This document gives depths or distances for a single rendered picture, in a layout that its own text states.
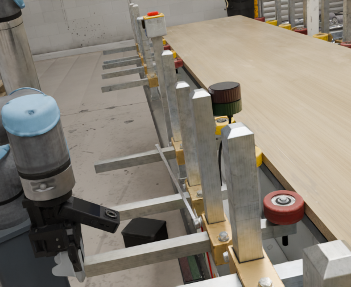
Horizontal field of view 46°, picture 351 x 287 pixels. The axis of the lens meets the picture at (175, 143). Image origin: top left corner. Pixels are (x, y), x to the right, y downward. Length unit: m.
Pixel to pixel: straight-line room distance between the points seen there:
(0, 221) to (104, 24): 7.31
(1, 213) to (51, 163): 0.90
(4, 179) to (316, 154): 1.03
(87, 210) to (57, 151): 0.13
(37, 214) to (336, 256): 0.58
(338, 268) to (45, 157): 0.51
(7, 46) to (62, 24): 7.44
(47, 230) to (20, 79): 0.69
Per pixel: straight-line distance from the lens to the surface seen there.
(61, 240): 0.80
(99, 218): 0.78
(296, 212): 0.84
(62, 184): 0.74
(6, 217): 1.60
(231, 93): 0.75
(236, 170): 0.54
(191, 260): 1.05
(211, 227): 0.86
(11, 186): 1.57
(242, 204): 0.56
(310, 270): 0.33
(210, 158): 0.80
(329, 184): 0.93
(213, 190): 0.83
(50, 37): 8.85
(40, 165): 0.72
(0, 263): 1.64
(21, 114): 0.69
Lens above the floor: 1.37
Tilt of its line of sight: 23 degrees down
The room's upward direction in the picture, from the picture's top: 9 degrees counter-clockwise
